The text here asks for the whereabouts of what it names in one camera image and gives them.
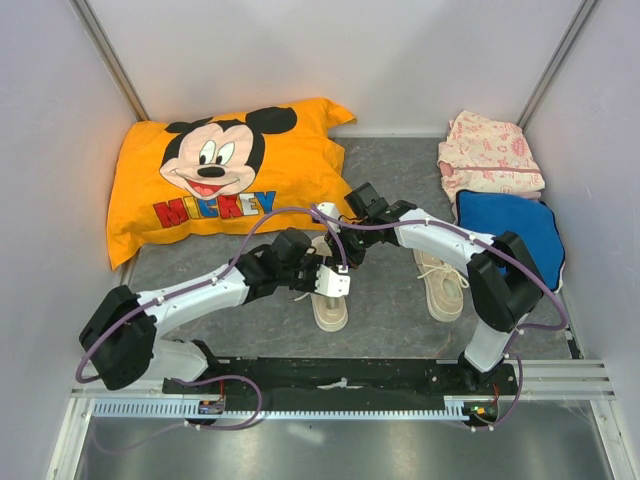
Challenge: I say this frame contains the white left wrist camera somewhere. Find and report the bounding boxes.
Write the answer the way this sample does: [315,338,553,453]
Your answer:
[314,265,351,298]

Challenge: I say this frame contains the blue folded cloth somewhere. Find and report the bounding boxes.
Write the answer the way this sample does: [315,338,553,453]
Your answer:
[455,190,566,292]

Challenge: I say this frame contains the grey slotted cable duct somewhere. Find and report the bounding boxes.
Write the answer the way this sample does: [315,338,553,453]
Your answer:
[92,398,469,421]

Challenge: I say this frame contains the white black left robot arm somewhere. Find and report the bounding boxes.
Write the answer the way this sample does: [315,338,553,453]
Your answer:
[79,228,325,393]

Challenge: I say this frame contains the pink patterned folded garment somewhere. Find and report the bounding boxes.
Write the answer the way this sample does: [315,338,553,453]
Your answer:
[437,111,545,203]

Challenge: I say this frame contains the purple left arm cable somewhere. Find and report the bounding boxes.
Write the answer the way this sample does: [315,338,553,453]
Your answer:
[74,205,349,454]

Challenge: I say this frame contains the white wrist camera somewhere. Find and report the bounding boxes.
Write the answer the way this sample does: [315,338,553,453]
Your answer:
[312,202,340,239]
[314,265,351,298]

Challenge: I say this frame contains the aluminium frame rail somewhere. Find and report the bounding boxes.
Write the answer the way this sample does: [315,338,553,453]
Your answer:
[69,357,617,400]

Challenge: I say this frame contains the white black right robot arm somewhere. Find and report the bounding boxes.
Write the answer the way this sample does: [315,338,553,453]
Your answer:
[340,183,544,394]

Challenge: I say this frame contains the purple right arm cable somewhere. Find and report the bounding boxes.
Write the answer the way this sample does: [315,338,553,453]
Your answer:
[309,202,569,434]

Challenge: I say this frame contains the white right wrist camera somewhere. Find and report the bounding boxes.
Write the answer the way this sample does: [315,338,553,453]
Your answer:
[312,202,340,239]

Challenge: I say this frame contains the beige lace shoe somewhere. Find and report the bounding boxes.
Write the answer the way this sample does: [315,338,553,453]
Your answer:
[311,236,348,333]
[413,250,469,323]

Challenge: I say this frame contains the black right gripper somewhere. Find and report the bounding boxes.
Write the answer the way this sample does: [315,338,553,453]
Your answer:
[324,218,375,269]

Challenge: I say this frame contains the orange Mickey Mouse pillow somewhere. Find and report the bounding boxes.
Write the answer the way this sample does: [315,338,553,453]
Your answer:
[106,98,356,268]

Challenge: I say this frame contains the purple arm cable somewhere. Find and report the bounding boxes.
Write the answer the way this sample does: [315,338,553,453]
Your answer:
[309,202,569,434]
[74,205,349,454]

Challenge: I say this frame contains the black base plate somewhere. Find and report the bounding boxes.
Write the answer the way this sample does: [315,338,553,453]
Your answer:
[163,357,518,397]

